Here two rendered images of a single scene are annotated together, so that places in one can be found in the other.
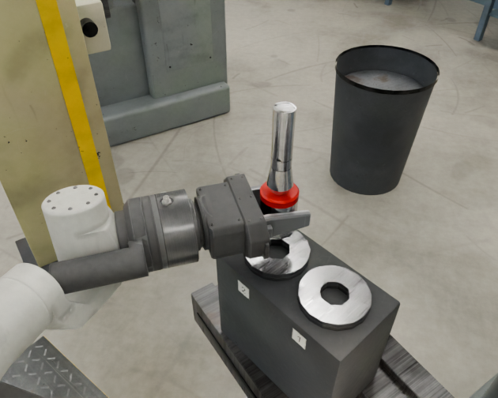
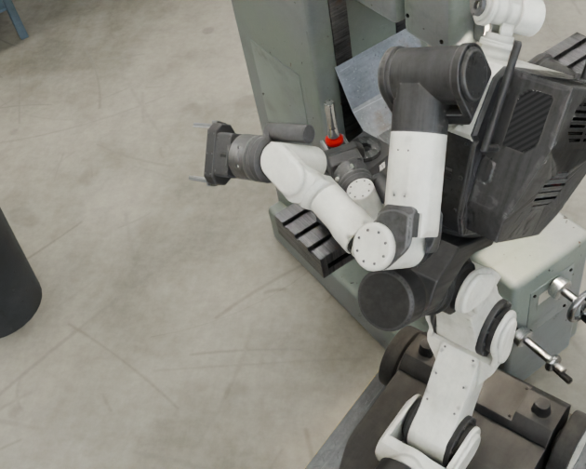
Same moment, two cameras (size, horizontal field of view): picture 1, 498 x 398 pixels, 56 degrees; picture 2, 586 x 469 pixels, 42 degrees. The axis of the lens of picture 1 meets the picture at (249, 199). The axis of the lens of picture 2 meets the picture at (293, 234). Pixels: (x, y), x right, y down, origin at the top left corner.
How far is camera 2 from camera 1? 1.74 m
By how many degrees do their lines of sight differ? 56
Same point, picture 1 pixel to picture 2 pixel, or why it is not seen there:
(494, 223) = (106, 205)
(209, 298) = (324, 249)
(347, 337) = (384, 146)
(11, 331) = not seen: hidden behind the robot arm
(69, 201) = (363, 188)
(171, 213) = (358, 164)
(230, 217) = (352, 152)
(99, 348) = not seen: outside the picture
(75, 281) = not seen: hidden behind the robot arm
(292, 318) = (377, 163)
